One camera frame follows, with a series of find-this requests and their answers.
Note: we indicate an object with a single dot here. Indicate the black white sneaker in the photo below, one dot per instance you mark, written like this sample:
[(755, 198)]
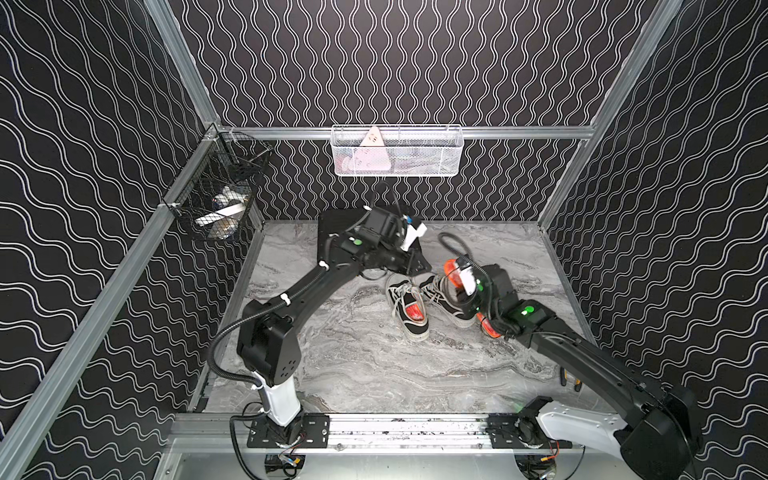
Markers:
[(399, 291), (441, 301)]

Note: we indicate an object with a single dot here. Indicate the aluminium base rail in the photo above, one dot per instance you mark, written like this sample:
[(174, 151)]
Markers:
[(405, 433)]

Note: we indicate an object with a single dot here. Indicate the yellow handled pliers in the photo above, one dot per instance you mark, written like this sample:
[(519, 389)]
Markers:
[(565, 379)]

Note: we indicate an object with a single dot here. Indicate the white items in black basket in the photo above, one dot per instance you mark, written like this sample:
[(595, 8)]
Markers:
[(229, 207)]

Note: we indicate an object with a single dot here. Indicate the red patterned insole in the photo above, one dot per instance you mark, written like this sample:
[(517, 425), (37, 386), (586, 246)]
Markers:
[(414, 314)]

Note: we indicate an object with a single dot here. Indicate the pink triangular card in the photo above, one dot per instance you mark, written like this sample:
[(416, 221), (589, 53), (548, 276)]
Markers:
[(371, 155)]

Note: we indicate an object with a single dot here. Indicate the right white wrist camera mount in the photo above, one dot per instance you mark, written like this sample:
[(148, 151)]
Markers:
[(464, 275)]

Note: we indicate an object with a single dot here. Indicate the black wire basket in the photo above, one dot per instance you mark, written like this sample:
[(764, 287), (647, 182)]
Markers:
[(236, 159)]

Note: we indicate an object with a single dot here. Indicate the white wire basket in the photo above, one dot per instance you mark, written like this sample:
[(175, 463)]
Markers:
[(426, 150)]

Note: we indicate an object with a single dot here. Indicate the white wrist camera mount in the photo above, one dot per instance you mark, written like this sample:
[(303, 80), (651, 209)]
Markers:
[(414, 229), (464, 275)]

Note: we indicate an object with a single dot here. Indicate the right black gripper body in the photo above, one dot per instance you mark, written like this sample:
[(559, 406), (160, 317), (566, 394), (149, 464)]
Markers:
[(482, 307)]

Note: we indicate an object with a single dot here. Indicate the black plastic tool case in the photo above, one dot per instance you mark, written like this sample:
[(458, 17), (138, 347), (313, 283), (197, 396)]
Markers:
[(358, 237)]

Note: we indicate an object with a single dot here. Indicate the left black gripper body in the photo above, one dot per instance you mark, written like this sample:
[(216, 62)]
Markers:
[(411, 261)]

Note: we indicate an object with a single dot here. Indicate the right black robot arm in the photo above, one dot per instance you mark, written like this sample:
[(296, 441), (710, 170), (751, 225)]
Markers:
[(655, 430)]

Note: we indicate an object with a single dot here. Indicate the white insole orange edge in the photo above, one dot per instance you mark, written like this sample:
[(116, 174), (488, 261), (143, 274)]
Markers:
[(461, 289)]

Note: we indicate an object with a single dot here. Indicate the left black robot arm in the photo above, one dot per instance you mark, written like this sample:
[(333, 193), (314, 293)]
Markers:
[(262, 348)]

